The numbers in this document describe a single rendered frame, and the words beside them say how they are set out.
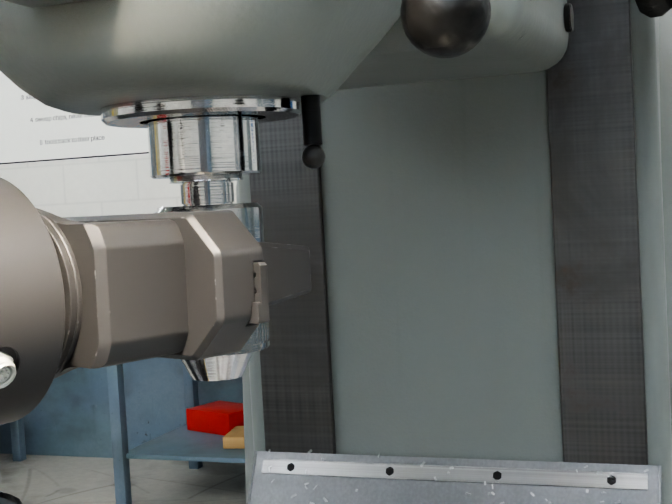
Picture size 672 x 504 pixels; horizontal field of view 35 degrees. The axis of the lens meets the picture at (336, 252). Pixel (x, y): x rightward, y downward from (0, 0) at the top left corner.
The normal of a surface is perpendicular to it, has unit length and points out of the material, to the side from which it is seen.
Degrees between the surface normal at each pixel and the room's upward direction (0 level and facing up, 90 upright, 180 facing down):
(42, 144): 90
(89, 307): 90
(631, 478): 63
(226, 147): 90
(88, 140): 90
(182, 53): 136
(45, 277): 79
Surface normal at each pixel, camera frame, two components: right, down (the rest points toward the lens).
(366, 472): -0.33, -0.39
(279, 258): 0.78, 0.00
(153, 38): -0.02, 0.56
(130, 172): -0.35, 0.07
